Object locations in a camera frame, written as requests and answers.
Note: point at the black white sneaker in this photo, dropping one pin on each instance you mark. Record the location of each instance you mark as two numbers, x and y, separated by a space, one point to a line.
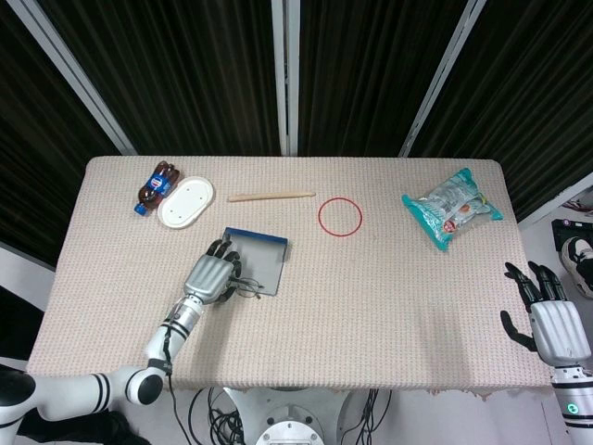
579 264

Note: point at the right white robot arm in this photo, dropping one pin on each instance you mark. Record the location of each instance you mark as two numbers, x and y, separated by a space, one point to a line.
574 408

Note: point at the beige woven tablecloth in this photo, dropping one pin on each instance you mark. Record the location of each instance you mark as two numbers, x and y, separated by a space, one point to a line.
347 334

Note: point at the white grey robot base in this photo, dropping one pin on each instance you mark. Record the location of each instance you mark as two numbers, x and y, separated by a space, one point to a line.
292 417

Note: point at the long wooden stick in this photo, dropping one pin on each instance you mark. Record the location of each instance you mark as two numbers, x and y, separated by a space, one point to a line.
271 197

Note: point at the black pleated curtain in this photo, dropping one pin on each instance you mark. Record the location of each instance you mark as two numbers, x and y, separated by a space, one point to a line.
28 162
185 69
533 92
370 69

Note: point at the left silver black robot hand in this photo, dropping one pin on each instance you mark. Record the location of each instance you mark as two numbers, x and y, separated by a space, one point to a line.
208 278

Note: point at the black fuzzy bundle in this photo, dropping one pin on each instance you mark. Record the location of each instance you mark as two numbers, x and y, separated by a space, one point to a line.
92 428

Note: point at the thin wire-frame eyeglasses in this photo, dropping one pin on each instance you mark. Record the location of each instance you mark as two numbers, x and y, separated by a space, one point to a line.
250 292

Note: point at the teal clear snack packet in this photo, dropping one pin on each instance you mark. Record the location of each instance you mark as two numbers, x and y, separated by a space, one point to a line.
451 208

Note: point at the white oval dish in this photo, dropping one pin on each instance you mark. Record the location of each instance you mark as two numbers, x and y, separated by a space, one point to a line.
186 203

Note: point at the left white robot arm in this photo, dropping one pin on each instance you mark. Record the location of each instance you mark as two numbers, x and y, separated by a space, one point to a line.
74 391

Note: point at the black flat case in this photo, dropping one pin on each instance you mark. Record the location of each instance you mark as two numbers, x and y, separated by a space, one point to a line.
563 229

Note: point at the white metal frame post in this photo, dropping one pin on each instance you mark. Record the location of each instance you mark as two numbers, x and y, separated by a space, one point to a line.
440 79
79 79
286 79

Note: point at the blue pencil case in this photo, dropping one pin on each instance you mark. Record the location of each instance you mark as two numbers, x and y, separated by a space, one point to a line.
264 259

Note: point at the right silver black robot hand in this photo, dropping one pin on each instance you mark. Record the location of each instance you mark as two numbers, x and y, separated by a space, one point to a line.
560 331

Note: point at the small cola bottle blue label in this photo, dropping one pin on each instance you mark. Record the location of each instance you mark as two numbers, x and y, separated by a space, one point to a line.
157 185

